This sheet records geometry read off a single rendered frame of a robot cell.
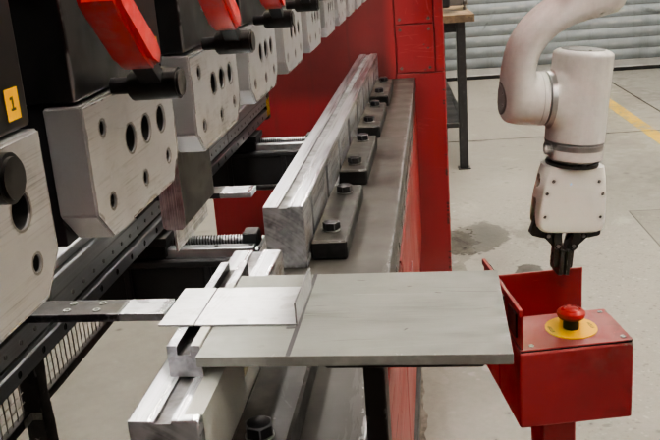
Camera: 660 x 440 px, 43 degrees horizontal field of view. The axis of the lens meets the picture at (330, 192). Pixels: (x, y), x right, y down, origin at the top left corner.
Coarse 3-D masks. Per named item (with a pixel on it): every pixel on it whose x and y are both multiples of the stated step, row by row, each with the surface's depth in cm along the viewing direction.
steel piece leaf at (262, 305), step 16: (224, 288) 85; (240, 288) 85; (256, 288) 84; (272, 288) 84; (288, 288) 84; (304, 288) 80; (208, 304) 81; (224, 304) 81; (240, 304) 81; (256, 304) 80; (272, 304) 80; (288, 304) 80; (304, 304) 80; (208, 320) 78; (224, 320) 77; (240, 320) 77; (256, 320) 77; (272, 320) 77; (288, 320) 76
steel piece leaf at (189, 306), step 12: (204, 288) 85; (216, 288) 85; (180, 300) 83; (192, 300) 83; (204, 300) 82; (168, 312) 80; (180, 312) 80; (192, 312) 80; (168, 324) 77; (180, 324) 77; (192, 324) 77
